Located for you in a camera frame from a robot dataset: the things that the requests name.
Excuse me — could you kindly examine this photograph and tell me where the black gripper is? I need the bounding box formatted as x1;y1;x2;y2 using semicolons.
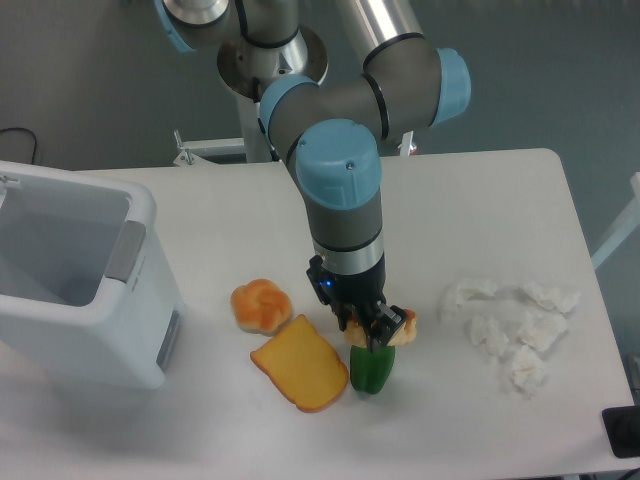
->
306;255;406;348

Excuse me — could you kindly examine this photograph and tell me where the orange croissant bread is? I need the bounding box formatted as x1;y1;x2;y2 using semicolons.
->
344;309;417;348

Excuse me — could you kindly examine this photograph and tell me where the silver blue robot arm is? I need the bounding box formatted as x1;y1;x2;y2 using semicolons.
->
156;1;471;350

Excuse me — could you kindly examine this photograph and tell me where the square toast bread slice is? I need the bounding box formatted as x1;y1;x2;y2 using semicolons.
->
250;315;349;413

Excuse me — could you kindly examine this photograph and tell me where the round knotted bread roll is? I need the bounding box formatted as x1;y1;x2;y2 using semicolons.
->
230;279;292;335

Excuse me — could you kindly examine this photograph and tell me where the white trash can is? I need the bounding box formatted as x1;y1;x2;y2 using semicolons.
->
1;161;185;390

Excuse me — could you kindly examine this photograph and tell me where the green bell pepper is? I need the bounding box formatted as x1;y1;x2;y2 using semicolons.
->
349;345;396;395

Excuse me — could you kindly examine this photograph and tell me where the crumpled white tissue top left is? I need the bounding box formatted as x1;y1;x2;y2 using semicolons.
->
439;278;498;321

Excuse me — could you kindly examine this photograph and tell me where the crumpled white tissue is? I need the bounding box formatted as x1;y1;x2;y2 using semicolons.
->
521;282;582;314
517;310;568;352
469;315;509;357
439;278;498;321
509;345;547;399

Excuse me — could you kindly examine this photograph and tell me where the crumpled white tissue middle left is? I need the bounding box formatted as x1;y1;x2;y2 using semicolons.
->
469;315;509;357

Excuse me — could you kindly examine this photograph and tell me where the crumpled white tissue bottom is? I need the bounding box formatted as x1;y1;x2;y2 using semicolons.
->
509;345;547;399

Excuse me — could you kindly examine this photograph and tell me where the crumpled white tissue middle right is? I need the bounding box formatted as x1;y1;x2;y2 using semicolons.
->
517;310;568;352

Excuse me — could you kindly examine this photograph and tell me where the crumpled white tissue top right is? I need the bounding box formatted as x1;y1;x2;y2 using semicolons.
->
521;282;582;314

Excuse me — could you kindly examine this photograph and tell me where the black device at edge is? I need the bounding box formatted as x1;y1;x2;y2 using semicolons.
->
601;405;639;459

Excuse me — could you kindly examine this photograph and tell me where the white frame at right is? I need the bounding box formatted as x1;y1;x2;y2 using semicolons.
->
591;172;639;270

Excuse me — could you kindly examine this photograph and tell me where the black floor cable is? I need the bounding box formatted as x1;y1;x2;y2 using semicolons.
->
0;127;39;160

